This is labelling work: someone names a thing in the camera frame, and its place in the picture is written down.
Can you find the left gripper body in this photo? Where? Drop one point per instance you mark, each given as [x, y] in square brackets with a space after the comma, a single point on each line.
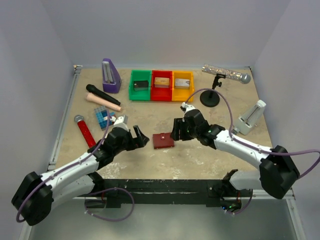
[129, 144]

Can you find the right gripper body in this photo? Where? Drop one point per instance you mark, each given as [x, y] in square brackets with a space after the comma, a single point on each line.
[193, 132]

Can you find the red leather card holder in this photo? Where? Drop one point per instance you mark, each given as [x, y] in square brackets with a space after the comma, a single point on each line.
[162, 140]

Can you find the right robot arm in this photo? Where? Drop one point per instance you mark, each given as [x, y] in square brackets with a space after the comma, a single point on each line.
[275, 172]

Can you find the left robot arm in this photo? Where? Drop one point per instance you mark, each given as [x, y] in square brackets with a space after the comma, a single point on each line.
[35, 195]

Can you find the silver card stack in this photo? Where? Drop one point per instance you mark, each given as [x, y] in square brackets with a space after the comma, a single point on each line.
[182, 83]

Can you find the gold card stack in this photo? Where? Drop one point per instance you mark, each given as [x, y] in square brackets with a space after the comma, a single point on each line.
[161, 82]

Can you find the black card stack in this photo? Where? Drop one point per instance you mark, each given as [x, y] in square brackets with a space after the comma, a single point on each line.
[140, 85]

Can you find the black microphone stand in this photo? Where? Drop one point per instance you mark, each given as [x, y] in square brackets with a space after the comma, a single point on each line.
[210, 98]

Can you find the blue toy brick block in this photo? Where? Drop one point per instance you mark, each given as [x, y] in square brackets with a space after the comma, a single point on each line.
[102, 117]

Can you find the red glitter microphone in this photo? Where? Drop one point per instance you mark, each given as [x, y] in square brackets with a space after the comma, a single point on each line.
[80, 121]

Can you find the yellow plastic bin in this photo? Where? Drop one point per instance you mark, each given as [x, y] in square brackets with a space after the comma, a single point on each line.
[181, 95]

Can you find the red plastic bin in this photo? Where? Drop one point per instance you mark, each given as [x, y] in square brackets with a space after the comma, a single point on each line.
[161, 94]

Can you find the pink microphone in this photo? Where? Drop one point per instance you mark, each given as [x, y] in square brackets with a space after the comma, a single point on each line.
[95, 99]

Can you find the green plastic bin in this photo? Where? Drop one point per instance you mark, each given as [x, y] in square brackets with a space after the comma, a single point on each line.
[140, 95]

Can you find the black microphone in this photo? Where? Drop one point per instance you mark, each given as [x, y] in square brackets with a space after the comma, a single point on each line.
[94, 90]

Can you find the white metronome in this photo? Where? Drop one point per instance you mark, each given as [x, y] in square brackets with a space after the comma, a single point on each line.
[248, 120]

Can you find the purple metronome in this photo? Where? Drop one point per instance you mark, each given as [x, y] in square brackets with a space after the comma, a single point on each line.
[111, 80]

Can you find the silver glitter microphone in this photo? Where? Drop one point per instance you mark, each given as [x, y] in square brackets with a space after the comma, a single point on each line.
[229, 74]

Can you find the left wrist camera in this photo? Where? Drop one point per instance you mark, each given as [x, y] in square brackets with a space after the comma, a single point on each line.
[121, 122]

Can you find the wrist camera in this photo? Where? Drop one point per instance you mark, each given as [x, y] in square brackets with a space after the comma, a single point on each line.
[121, 122]
[188, 109]

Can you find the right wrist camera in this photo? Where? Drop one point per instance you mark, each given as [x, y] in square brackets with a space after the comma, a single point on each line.
[188, 109]

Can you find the aluminium frame rail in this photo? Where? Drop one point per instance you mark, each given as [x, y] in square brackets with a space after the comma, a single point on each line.
[59, 138]

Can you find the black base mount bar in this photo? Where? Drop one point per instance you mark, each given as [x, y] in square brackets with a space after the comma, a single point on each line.
[208, 192]

